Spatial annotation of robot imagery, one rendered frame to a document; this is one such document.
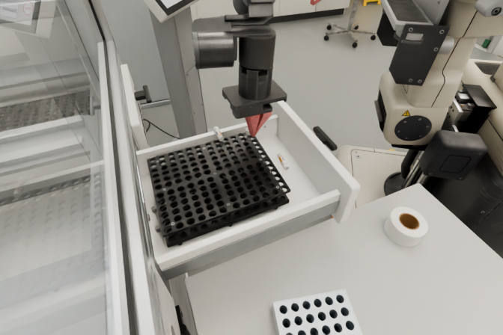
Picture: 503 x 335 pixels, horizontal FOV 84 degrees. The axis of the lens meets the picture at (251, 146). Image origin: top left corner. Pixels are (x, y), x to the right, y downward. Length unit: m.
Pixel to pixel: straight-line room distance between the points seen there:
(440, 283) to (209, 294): 0.42
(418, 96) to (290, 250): 0.59
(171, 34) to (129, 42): 0.81
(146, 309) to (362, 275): 0.40
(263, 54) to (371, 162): 1.15
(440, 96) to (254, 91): 0.63
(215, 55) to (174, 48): 0.95
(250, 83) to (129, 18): 1.67
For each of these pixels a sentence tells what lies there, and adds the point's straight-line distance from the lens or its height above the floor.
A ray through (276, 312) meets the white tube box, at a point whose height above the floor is 0.80.
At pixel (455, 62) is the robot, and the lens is 0.97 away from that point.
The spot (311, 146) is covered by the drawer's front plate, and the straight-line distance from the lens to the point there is 0.55.
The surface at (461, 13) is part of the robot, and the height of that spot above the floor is 1.06.
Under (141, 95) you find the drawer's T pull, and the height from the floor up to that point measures 0.91.
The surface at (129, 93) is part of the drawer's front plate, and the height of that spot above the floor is 0.93.
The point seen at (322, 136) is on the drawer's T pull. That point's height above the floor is 0.91.
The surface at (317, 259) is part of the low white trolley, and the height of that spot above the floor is 0.76.
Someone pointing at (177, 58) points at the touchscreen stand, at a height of 0.70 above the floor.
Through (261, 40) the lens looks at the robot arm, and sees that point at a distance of 0.43.
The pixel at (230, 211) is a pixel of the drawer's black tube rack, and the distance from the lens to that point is 0.47.
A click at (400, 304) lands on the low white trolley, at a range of 0.61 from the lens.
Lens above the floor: 1.29
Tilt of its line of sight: 43 degrees down
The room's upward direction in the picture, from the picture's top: straight up
